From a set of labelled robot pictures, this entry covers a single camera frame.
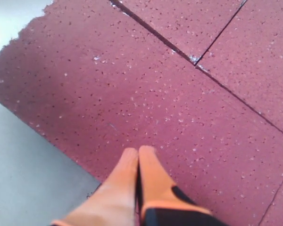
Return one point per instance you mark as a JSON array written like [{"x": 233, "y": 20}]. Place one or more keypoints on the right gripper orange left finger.
[{"x": 113, "y": 203}]

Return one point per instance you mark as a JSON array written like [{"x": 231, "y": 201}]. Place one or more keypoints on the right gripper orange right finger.
[{"x": 161, "y": 201}]

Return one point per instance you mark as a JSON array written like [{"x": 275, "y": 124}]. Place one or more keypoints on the red brick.
[
  {"x": 274, "y": 214},
  {"x": 190, "y": 25},
  {"x": 247, "y": 58},
  {"x": 93, "y": 81}
]

